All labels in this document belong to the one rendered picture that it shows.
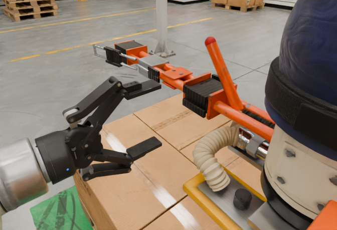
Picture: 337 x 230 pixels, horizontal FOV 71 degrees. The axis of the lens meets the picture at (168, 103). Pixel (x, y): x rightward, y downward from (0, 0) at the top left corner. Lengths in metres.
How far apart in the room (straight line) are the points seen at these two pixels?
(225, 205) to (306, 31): 0.30
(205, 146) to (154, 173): 0.58
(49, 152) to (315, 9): 0.36
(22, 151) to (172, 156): 0.79
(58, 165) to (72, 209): 1.30
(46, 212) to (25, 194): 1.34
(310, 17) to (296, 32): 0.02
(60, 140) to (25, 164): 0.05
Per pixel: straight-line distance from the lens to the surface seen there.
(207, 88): 0.52
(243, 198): 0.44
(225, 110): 0.47
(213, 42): 0.48
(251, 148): 0.49
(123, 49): 0.75
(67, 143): 0.39
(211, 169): 0.44
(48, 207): 1.74
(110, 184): 1.00
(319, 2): 0.29
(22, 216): 1.77
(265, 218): 0.43
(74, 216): 1.64
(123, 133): 1.22
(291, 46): 0.30
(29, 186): 0.38
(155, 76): 0.61
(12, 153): 0.38
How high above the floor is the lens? 1.30
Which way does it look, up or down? 32 degrees down
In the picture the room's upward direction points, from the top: straight up
